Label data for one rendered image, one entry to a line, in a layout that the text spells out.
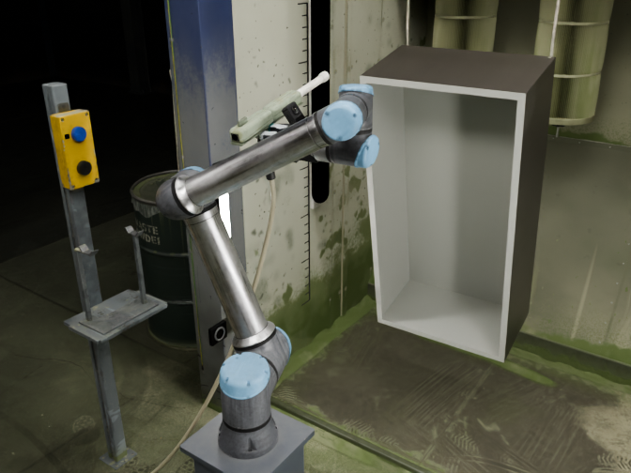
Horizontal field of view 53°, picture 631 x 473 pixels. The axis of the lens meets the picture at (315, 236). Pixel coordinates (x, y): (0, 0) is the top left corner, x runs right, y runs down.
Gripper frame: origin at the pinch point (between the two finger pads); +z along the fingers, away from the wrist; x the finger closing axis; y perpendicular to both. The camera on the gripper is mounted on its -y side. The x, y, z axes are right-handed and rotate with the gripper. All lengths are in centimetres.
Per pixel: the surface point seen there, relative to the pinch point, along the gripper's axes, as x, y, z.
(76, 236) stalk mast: -22, 43, 77
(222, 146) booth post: 38, 32, 52
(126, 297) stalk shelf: -16, 75, 71
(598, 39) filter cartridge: 185, 31, -61
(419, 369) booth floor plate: 80, 173, -11
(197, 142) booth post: 32, 28, 59
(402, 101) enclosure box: 94, 30, -2
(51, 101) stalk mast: -11, -5, 78
